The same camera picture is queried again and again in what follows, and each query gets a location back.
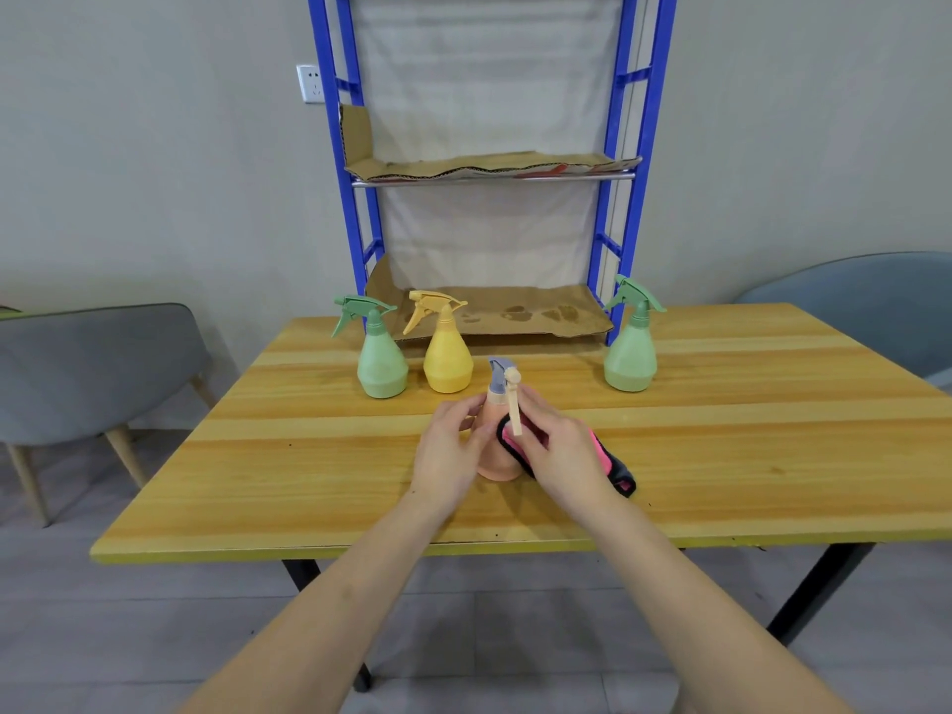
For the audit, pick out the person's right thumb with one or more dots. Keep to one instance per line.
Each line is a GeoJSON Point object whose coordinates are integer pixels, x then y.
{"type": "Point", "coordinates": [532, 449]}

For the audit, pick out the person's left hand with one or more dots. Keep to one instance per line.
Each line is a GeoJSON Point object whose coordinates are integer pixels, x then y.
{"type": "Point", "coordinates": [440, 460]}

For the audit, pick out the peach spray bottle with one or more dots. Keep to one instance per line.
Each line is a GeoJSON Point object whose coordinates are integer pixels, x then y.
{"type": "Point", "coordinates": [497, 397]}

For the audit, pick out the grey chair with wooden legs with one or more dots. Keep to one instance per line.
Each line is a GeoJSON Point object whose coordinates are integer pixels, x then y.
{"type": "Point", "coordinates": [89, 371]}

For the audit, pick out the person's right hand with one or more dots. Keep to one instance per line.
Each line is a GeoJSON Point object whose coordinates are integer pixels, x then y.
{"type": "Point", "coordinates": [569, 464]}

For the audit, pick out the yellow spray bottle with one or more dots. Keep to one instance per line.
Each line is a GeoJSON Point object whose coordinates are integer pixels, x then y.
{"type": "Point", "coordinates": [448, 360]}

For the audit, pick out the person's right forearm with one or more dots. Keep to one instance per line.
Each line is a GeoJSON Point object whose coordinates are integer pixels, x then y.
{"type": "Point", "coordinates": [692, 617]}

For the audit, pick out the blue metal shelf rack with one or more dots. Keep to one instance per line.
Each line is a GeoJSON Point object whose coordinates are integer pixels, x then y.
{"type": "Point", "coordinates": [322, 66]}

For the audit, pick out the grey upholstered chair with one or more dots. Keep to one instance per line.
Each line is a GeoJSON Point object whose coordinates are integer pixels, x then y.
{"type": "Point", "coordinates": [870, 304]}

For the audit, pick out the green spray bottle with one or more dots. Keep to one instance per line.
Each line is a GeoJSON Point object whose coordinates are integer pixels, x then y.
{"type": "Point", "coordinates": [631, 356]}
{"type": "Point", "coordinates": [381, 368]}

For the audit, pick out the stained cardboard sheet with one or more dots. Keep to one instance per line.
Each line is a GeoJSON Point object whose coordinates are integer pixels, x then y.
{"type": "Point", "coordinates": [506, 313]}

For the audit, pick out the white backdrop cloth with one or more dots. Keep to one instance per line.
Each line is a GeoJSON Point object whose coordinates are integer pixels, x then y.
{"type": "Point", "coordinates": [483, 66]}

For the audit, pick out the torn cardboard sheet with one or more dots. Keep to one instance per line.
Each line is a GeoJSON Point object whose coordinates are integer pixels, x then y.
{"type": "Point", "coordinates": [446, 167]}

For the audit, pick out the person's left forearm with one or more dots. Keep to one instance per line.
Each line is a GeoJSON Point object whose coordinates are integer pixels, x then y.
{"type": "Point", "coordinates": [327, 624]}

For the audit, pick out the person's left thumb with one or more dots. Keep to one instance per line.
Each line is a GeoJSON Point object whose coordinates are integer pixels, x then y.
{"type": "Point", "coordinates": [474, 446]}

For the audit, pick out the white wall socket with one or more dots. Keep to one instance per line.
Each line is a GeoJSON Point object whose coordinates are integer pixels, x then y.
{"type": "Point", "coordinates": [310, 83]}

